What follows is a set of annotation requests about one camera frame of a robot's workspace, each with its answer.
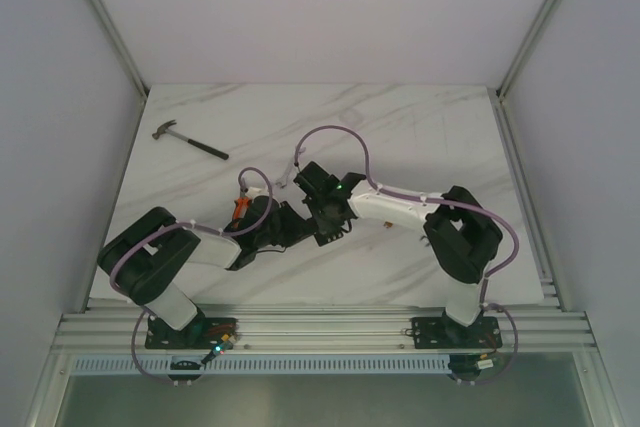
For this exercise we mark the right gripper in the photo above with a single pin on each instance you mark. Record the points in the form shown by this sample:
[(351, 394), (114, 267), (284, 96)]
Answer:
[(322, 225)]

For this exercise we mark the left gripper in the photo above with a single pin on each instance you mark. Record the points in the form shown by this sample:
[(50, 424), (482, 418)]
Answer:
[(292, 226)]

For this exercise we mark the black fuse box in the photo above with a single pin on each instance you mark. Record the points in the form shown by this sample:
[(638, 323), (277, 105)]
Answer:
[(325, 238)]

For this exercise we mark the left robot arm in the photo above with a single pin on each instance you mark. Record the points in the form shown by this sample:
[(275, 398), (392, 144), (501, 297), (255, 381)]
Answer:
[(144, 260)]

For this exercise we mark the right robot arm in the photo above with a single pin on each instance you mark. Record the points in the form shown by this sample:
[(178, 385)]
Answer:
[(463, 240)]

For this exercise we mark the silver wrench centre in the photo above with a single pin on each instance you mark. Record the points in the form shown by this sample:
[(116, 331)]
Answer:
[(285, 178)]

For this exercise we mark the orange handled pliers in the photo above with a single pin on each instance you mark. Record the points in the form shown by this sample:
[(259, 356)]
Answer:
[(242, 204)]

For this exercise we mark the black handled hammer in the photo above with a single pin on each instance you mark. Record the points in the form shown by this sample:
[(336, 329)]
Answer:
[(167, 128)]

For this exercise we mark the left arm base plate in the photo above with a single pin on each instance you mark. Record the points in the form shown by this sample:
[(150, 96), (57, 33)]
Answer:
[(202, 333)]

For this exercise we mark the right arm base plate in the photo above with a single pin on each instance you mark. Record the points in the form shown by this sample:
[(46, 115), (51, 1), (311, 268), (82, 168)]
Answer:
[(438, 333)]

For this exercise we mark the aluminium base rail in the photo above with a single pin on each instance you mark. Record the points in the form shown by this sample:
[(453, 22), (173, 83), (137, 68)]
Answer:
[(108, 339)]

